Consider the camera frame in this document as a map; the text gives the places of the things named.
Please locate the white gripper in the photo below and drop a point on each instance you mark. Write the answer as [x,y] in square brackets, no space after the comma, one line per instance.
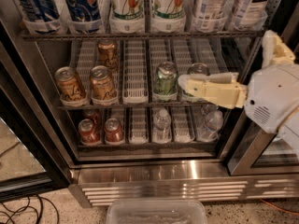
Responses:
[271,95]

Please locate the white label bottle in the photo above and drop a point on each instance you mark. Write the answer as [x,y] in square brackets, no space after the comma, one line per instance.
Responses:
[208,15]
[246,14]

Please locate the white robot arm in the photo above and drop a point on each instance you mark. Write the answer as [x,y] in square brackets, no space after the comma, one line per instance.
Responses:
[291,134]

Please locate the right rear water bottle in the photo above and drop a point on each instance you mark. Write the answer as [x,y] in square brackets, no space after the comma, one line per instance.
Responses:
[207,108]

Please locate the right front water bottle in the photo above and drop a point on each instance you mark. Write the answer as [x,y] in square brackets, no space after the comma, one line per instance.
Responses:
[212,123]

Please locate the right 7up zero bottle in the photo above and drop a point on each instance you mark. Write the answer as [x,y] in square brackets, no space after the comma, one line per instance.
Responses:
[168,15]

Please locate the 7up zero bottle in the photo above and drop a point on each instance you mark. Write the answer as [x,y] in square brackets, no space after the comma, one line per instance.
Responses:
[126,15]
[168,15]

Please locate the middle clear water bottle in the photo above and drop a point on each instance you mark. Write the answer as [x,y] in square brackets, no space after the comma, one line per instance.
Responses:
[161,127]

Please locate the left 7up zero bottle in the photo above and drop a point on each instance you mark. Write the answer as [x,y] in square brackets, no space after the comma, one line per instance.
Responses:
[126,15]

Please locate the stainless steel beverage fridge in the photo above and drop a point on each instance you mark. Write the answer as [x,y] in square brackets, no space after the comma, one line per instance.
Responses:
[136,168]

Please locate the right blue Pepsi bottle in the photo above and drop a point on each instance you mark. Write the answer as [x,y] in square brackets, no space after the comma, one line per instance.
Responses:
[85,15]

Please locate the blue pepsi bottle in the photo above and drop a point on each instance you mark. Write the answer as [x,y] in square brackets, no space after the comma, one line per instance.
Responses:
[42,15]
[85,15]

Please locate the left blue Pepsi bottle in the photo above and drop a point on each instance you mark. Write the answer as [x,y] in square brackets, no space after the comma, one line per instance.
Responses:
[42,15]

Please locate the left glass fridge door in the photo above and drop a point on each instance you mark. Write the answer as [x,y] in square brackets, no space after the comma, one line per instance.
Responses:
[30,161]

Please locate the right green can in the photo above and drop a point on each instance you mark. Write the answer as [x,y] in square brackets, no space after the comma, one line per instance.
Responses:
[195,68]

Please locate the green can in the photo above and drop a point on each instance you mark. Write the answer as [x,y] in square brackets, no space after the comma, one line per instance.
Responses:
[165,82]
[195,68]

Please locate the left green can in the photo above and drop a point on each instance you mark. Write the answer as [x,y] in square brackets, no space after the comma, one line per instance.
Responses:
[165,82]

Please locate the rear gold can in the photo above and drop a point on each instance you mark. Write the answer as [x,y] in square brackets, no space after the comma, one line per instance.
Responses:
[108,54]

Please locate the gold can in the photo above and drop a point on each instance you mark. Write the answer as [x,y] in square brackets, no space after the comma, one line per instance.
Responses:
[108,54]
[104,91]
[70,86]

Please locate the red can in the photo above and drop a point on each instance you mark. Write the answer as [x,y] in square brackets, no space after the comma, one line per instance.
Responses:
[88,131]
[113,131]
[93,114]

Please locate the rear red can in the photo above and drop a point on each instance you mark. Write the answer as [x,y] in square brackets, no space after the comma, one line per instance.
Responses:
[93,114]

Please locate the front left red can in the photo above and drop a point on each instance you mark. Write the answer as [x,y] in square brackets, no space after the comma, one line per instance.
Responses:
[88,131]

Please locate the front left gold can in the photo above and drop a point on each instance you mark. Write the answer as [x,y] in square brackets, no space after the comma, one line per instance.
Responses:
[70,86]

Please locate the clear plastic bin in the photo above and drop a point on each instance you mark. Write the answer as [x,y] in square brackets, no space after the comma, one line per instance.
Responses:
[150,211]

